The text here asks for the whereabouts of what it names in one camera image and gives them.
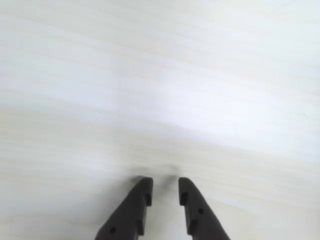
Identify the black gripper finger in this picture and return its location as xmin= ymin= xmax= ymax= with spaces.
xmin=178 ymin=177 xmax=231 ymax=240
xmin=94 ymin=176 xmax=154 ymax=240

